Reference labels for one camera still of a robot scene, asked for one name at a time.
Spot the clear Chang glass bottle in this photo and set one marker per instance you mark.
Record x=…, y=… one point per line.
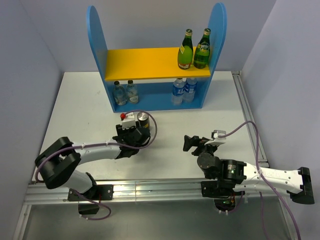
x=132, y=92

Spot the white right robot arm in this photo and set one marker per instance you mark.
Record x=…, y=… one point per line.
x=229, y=177

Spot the black gold beverage can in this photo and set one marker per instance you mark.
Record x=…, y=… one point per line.
x=143, y=119

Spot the aluminium side rail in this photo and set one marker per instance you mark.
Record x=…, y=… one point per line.
x=248, y=116

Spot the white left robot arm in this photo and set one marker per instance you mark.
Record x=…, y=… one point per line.
x=57, y=164

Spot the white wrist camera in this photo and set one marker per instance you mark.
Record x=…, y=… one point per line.
x=128, y=120
x=217, y=138

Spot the blue label plastic bottle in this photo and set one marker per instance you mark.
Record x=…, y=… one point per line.
x=190, y=87

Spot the clear glass bottle black cap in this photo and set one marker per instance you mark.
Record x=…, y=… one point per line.
x=119, y=94

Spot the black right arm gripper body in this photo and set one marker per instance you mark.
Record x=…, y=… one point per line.
x=210, y=148

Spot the aluminium mounting rail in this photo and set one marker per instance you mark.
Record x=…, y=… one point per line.
x=152, y=210

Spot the blue and yellow shelf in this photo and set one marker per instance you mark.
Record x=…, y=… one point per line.
x=153, y=69

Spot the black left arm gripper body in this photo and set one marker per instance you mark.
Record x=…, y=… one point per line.
x=124, y=132

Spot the green Perrier glass bottle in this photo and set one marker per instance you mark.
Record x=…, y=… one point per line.
x=202, y=51

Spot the Pocari Sweat plastic bottle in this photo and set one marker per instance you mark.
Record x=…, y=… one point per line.
x=178, y=89

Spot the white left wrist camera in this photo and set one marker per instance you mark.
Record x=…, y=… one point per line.
x=128, y=120

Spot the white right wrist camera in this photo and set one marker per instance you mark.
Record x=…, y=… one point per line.
x=217, y=138

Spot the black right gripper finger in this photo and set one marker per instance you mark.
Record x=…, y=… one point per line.
x=198, y=150
x=190, y=142

